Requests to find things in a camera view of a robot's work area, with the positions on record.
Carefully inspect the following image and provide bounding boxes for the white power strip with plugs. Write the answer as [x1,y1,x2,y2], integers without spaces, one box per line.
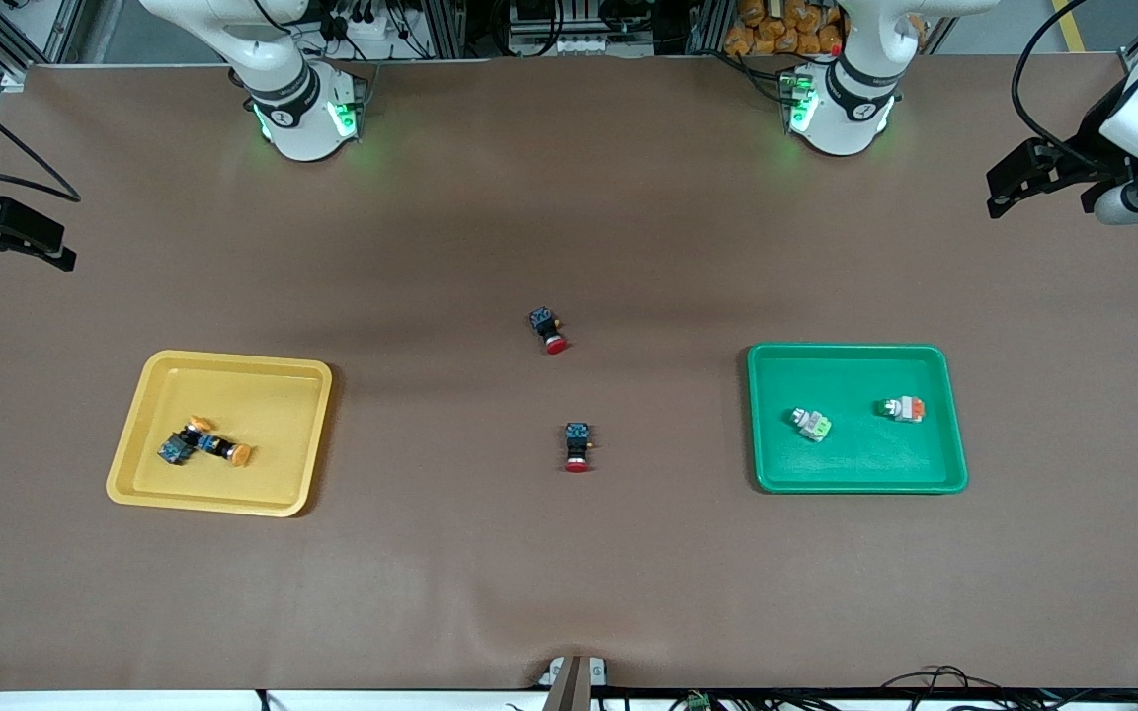
[327,0,402,45]

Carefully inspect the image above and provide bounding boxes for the brown table mat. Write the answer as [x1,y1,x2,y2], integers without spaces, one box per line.
[0,54,1138,692]

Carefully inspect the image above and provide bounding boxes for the green plastic tray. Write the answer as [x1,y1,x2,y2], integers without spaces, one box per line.
[746,342,970,495]

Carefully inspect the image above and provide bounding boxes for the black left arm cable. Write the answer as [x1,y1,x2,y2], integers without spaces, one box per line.
[1012,0,1123,179]

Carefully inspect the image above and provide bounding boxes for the yellow push button switch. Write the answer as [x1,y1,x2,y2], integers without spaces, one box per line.
[157,415,214,465]
[192,431,254,469]

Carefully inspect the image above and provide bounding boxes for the yellow plastic tray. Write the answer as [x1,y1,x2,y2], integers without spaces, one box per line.
[105,349,335,518]

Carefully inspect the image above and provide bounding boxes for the pile of orange objects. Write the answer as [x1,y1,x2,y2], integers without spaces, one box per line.
[724,0,847,57]

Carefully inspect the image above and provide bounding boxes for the black cable bundle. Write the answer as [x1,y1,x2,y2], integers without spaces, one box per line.
[880,665,1024,711]

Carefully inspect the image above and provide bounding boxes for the long white socket strip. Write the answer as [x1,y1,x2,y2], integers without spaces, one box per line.
[510,30,654,58]

